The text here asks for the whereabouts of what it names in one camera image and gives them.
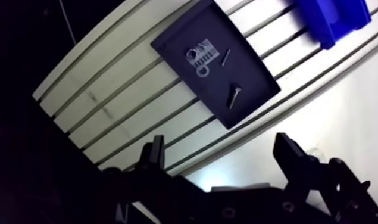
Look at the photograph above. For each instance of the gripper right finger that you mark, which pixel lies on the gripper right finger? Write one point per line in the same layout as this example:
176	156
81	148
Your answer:
296	162

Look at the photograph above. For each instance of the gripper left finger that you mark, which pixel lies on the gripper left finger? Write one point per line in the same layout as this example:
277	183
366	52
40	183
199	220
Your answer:
156	156

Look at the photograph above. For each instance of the steel bolt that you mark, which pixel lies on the steel bolt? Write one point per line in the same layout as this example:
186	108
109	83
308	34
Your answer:
234	97

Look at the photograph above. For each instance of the blue bin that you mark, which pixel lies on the blue bin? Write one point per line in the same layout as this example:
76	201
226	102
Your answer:
329	18

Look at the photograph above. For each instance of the steel screw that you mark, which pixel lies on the steel screw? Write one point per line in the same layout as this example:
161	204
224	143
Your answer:
226	57

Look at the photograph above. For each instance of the dark blue-grey tray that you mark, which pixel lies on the dark blue-grey tray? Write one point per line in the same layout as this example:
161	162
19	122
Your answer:
238	72

